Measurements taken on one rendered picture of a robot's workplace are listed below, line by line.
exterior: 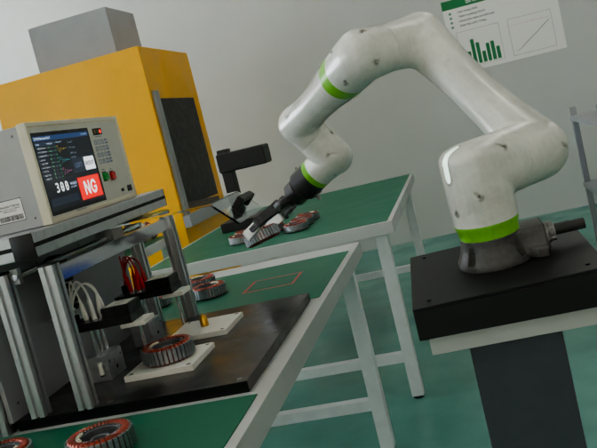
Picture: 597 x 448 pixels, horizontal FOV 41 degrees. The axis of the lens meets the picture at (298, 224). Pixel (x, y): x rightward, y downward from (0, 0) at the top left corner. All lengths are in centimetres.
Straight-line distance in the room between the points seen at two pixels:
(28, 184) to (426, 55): 90
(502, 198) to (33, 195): 92
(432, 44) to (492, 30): 502
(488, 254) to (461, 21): 534
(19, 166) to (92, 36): 416
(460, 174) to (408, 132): 530
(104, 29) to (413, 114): 266
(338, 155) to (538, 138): 68
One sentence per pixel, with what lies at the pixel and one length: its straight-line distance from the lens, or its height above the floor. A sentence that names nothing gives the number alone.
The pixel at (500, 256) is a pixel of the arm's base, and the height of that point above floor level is 85.
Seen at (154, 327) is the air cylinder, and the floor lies 81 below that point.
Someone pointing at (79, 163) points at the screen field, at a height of 122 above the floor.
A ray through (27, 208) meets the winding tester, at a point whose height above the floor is 116.
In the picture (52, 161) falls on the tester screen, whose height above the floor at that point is 124.
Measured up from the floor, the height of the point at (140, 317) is 88.
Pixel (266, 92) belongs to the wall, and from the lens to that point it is 701.
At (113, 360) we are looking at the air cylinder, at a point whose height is 80.
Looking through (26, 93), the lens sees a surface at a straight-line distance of 572.
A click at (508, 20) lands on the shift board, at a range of 687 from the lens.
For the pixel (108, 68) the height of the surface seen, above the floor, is 186.
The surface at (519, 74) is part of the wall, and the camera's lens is 685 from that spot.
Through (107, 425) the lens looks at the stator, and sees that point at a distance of 139.
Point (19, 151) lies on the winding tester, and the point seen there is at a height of 127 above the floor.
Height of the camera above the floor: 118
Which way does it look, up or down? 7 degrees down
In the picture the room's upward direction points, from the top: 14 degrees counter-clockwise
